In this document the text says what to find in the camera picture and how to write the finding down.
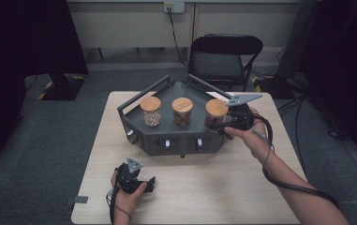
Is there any left hand-held gripper cable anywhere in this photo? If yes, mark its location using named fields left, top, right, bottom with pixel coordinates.
left=105, top=186, right=133, bottom=225

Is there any glass jar with brown nuts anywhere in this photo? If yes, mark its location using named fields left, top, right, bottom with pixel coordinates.
left=171, top=97, right=194, bottom=128

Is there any right hand-held gripper cable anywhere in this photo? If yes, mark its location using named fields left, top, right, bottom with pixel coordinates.
left=250, top=112, right=340, bottom=209

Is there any person's left hand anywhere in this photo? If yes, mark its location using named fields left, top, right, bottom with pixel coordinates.
left=110, top=172, right=148, bottom=215

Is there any black stand base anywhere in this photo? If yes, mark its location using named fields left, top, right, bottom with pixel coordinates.
left=250, top=74, right=296, bottom=100
left=37, top=71, right=86, bottom=101

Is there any glass jar with dark contents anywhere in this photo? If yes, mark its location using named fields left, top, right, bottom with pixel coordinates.
left=204, top=98, right=230, bottom=132

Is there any grey upright panel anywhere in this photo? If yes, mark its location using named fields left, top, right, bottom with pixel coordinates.
left=275, top=0, right=320, bottom=79

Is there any glass jar with pale beans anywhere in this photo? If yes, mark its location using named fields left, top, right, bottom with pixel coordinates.
left=139, top=96, right=162, bottom=128

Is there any person's right hand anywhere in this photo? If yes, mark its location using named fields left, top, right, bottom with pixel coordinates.
left=224, top=107, right=275, bottom=165

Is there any white wall socket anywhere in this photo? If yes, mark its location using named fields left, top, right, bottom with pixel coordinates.
left=163, top=1, right=186, bottom=14

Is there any dark grey corner rack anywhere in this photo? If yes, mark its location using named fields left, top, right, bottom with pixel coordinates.
left=117, top=73, right=245, bottom=158

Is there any black folding chair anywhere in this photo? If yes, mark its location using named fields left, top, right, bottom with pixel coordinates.
left=186, top=33, right=264, bottom=92

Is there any black wall socket cable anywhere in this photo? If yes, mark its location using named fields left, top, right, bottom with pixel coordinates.
left=168, top=12, right=189, bottom=68

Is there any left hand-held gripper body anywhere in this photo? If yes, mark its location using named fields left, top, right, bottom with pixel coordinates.
left=114, top=157, right=149, bottom=195

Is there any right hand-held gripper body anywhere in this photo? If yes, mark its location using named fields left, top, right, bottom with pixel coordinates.
left=227, top=93, right=263, bottom=131

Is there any grey tape strip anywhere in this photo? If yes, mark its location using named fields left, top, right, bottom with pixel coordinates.
left=66, top=195, right=89, bottom=204

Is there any dark curtain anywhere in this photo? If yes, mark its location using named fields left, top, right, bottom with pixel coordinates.
left=301, top=0, right=357, bottom=172
left=0, top=0, right=89, bottom=170

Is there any hand-held gripper cable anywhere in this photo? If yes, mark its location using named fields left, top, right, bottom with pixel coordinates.
left=250, top=112, right=340, bottom=209
left=105, top=186, right=133, bottom=225

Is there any black floor cable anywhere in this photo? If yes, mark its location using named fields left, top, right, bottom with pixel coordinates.
left=277, top=90, right=346, bottom=176

